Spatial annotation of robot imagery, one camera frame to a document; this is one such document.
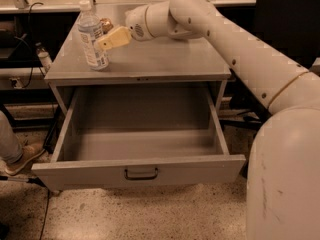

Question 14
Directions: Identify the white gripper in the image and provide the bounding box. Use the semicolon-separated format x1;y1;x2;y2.
96;5;149;51

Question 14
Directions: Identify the clear plastic water bottle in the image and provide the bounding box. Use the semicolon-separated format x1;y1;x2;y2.
77;0;109;71

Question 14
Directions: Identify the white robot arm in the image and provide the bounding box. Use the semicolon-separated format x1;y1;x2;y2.
97;0;320;240

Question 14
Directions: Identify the small bottle on shelf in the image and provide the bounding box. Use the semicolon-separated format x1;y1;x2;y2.
36;42;52;72

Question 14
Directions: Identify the open grey top drawer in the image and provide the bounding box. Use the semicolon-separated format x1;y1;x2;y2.
32;83;245;191

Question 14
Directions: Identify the crushed golden can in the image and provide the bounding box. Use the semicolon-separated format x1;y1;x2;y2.
100;18;113;34

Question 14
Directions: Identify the grey metal cabinet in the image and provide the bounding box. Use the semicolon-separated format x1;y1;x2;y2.
44;2;232;115

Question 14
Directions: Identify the tan shoe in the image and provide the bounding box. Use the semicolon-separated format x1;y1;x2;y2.
5;143;45;176

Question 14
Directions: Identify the person's grey trouser leg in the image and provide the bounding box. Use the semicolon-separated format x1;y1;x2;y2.
0;111;22;164

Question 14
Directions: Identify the black office chair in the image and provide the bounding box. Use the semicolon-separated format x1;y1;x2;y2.
219;0;320;132

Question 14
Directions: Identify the black cable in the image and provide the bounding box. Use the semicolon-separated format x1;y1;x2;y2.
13;2;45;89

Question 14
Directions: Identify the wall power outlet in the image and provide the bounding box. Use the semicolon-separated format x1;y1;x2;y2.
10;78;21;89

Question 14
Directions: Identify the black drawer handle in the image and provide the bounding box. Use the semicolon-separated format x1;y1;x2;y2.
124;168;159;181

